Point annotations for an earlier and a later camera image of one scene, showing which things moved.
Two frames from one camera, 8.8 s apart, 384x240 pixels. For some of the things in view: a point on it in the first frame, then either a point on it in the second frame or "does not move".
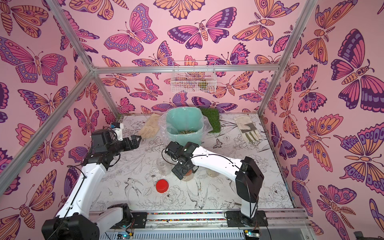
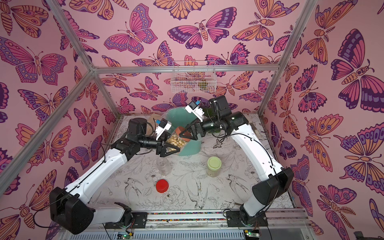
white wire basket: (193, 77) does not move
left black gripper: (135, 144) to (162, 149)
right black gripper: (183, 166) to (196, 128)
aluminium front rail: (276, 219) does not move
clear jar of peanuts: (164, 166) does not move
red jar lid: (162, 186) does not move
